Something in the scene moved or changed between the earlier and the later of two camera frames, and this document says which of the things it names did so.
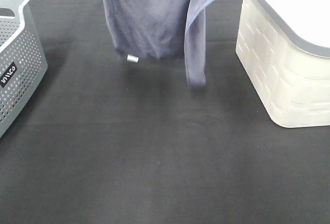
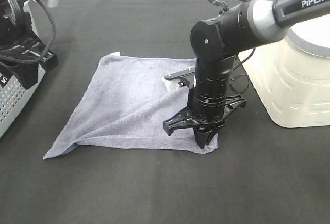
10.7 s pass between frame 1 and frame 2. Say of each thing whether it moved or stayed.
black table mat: stayed
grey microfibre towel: moved
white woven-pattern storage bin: stayed
